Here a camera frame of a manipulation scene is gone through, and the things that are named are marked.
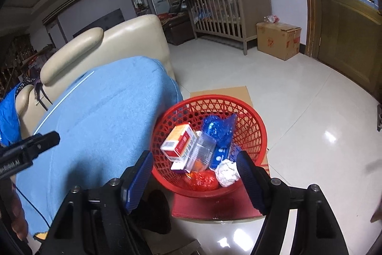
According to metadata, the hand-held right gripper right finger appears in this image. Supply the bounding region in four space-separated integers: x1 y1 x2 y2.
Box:
236 150 350 255

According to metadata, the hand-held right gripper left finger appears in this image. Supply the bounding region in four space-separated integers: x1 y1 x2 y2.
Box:
39 150 154 255

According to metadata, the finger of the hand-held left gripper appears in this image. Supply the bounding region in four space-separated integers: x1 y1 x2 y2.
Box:
22 131 61 158

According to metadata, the white paper tissue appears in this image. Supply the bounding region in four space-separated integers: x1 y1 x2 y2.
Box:
215 159 242 187

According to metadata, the small blue box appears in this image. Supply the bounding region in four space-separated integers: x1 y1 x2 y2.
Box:
209 145 239 171

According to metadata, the red plastic bag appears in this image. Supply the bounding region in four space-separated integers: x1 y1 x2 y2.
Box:
183 170 221 191

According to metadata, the white red orange medicine box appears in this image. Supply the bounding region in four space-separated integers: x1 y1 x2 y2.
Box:
160 123 194 160

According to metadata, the clear plastic clamshell container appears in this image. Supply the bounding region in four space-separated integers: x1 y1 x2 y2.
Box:
183 132 217 172

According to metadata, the red plastic mesh basket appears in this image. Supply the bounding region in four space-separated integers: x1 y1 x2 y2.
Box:
149 95 268 199

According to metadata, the long white box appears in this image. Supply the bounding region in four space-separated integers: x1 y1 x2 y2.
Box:
179 137 200 166

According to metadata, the blue plastic bag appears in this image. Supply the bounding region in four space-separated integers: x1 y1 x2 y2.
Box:
201 113 238 149

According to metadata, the person's left hand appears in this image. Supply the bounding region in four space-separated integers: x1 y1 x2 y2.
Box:
10 183 29 240

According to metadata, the blue jacket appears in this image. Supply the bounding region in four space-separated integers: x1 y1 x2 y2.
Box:
0 85 23 145

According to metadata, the black dotted cloth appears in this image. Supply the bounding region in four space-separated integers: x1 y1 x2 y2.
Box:
15 77 33 94

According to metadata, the blue tablecloth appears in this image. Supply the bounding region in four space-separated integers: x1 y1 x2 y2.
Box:
15 56 184 244

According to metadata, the flat brown cardboard sheet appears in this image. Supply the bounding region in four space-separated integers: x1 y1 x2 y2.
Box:
189 86 271 175

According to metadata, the dark wooden display cabinet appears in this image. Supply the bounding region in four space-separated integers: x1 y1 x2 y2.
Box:
0 34 36 100

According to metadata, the cream leather sofa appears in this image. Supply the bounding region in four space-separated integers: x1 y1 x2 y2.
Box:
15 14 176 136

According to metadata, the brown cardboard box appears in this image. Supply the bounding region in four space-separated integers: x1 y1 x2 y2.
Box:
256 21 302 61

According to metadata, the dark brown leather ottoman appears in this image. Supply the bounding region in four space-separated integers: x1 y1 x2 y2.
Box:
161 14 196 46

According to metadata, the golden wooden door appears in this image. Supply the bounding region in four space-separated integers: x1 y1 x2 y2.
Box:
297 0 382 100

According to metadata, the wooden baby crib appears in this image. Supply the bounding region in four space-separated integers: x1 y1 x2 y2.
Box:
175 0 273 56

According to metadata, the black cable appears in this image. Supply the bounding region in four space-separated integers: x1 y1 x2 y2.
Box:
13 183 51 228

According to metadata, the patterned bag with navy straps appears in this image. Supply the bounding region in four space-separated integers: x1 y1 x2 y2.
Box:
28 76 51 112

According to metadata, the black wall television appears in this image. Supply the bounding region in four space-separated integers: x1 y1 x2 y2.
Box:
72 8 124 39

